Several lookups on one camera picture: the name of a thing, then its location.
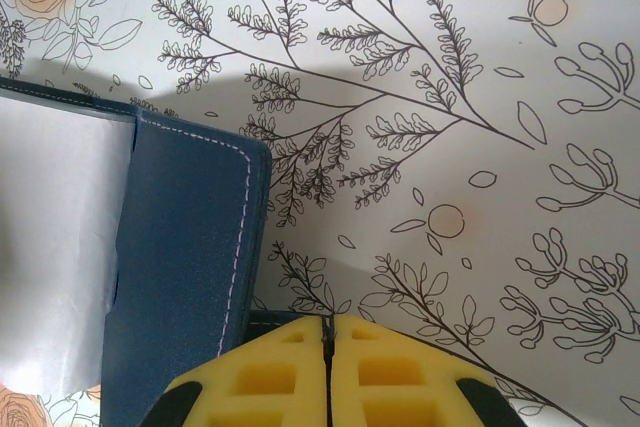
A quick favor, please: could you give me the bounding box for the floral patterned table cover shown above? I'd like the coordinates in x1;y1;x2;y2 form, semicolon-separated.
0;0;640;427

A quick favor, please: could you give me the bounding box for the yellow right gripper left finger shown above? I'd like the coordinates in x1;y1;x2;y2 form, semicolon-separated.
144;315;332;427

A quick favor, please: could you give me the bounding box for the navy blue leather card holder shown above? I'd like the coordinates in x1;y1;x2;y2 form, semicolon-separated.
0;75;326;427

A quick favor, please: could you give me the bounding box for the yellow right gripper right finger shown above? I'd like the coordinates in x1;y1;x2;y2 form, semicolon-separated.
328;314;521;427

